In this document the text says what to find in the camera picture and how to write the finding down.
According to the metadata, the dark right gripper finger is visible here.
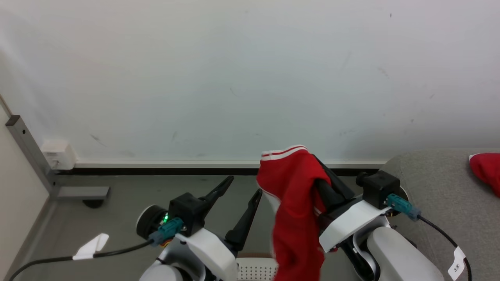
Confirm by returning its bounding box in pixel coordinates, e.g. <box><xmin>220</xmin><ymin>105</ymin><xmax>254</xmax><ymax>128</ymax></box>
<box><xmin>312</xmin><ymin>155</ymin><xmax>355</xmax><ymax>204</ymax></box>
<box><xmin>314</xmin><ymin>178</ymin><xmax>345</xmax><ymax>213</ymax></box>

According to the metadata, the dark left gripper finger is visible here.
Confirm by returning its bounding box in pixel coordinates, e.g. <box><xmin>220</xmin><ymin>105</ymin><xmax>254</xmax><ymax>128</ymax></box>
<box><xmin>199</xmin><ymin>175</ymin><xmax>234</xmax><ymax>213</ymax></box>
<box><xmin>225</xmin><ymin>188</ymin><xmax>263</xmax><ymax>251</ymax></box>

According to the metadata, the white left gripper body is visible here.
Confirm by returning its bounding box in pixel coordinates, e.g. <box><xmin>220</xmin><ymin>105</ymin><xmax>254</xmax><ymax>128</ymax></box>
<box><xmin>186</xmin><ymin>228</ymin><xmax>239</xmax><ymax>281</ymax></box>

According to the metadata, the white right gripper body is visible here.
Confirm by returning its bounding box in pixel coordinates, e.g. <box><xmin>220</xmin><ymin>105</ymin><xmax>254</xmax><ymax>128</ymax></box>
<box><xmin>318</xmin><ymin>197</ymin><xmax>391</xmax><ymax>253</ymax></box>

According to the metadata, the red garment white striped trim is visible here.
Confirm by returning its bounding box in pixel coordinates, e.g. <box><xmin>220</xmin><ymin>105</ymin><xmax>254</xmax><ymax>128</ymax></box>
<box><xmin>256</xmin><ymin>145</ymin><xmax>333</xmax><ymax>281</ymax></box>

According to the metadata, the plain red garment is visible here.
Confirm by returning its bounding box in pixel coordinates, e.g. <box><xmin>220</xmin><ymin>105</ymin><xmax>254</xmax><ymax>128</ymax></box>
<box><xmin>468</xmin><ymin>153</ymin><xmax>500</xmax><ymax>198</ymax></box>

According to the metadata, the grey fabric sofa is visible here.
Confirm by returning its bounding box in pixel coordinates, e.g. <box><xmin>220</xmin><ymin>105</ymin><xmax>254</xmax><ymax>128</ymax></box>
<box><xmin>380</xmin><ymin>148</ymin><xmax>500</xmax><ymax>281</ymax></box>

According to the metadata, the white laundry basket brown rim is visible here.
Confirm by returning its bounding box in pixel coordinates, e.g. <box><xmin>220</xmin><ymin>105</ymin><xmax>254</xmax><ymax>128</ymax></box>
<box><xmin>236</xmin><ymin>253</ymin><xmax>280</xmax><ymax>281</ymax></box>

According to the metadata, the white and black baseboard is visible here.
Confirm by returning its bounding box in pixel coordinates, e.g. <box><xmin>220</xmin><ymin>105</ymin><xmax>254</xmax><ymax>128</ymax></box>
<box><xmin>73</xmin><ymin>159</ymin><xmax>388</xmax><ymax>176</ymax></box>

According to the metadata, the teal left camera connector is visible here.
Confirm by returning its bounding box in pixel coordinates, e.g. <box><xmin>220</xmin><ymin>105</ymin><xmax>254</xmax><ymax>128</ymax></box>
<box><xmin>148</xmin><ymin>217</ymin><xmax>185</xmax><ymax>245</ymax></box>

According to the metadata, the teal camera connector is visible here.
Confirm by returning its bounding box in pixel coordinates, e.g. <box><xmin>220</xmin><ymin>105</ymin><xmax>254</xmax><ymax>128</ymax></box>
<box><xmin>386</xmin><ymin>194</ymin><xmax>422</xmax><ymax>222</ymax></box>
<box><xmin>148</xmin><ymin>217</ymin><xmax>185</xmax><ymax>245</ymax></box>

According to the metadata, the teal right camera connector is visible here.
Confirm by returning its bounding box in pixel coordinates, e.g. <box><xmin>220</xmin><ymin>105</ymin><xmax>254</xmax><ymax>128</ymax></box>
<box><xmin>386</xmin><ymin>194</ymin><xmax>422</xmax><ymax>222</ymax></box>

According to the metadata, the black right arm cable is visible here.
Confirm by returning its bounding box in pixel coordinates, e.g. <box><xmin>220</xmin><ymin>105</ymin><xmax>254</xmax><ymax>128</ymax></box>
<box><xmin>418</xmin><ymin>215</ymin><xmax>473</xmax><ymax>281</ymax></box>

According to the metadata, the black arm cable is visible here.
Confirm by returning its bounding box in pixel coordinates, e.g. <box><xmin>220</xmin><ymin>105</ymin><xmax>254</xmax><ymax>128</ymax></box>
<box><xmin>418</xmin><ymin>215</ymin><xmax>473</xmax><ymax>281</ymax></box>
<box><xmin>8</xmin><ymin>241</ymin><xmax>155</xmax><ymax>281</ymax></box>

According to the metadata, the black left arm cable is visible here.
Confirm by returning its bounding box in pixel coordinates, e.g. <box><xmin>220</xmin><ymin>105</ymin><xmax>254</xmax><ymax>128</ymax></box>
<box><xmin>8</xmin><ymin>241</ymin><xmax>155</xmax><ymax>281</ymax></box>

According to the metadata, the white cable tag with writing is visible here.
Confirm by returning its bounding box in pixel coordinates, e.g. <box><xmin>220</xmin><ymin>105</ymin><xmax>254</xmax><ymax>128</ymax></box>
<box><xmin>447</xmin><ymin>246</ymin><xmax>467</xmax><ymax>281</ymax></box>

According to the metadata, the blank white cable tag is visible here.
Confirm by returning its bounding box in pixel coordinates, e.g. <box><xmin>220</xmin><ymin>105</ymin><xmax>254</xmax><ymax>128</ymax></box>
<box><xmin>73</xmin><ymin>233</ymin><xmax>110</xmax><ymax>261</ymax></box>

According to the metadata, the white wall socket box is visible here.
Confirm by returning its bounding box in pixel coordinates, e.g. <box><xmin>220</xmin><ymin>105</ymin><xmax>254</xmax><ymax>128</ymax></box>
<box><xmin>41</xmin><ymin>141</ymin><xmax>77</xmax><ymax>171</ymax></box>

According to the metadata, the grey metal frame foot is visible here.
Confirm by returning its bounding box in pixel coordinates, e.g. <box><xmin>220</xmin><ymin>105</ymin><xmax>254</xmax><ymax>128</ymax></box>
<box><xmin>5</xmin><ymin>115</ymin><xmax>111</xmax><ymax>200</ymax></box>

